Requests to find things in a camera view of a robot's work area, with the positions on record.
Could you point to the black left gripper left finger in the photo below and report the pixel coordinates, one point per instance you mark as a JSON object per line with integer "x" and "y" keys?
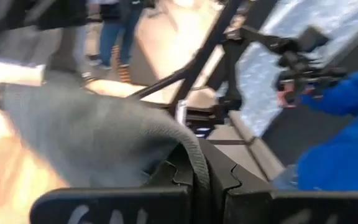
{"x": 104, "y": 205}

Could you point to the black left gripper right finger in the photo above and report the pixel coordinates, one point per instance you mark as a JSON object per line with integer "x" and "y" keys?
{"x": 291, "y": 208}

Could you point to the dark green baseball cap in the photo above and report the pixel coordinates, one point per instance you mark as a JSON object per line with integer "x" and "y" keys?
{"x": 89, "y": 137}

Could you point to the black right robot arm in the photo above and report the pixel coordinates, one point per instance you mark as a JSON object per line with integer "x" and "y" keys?
{"x": 294, "y": 59}

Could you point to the black aluminium rig frame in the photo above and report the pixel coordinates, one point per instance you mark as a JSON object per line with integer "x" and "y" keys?
{"x": 204, "y": 53}

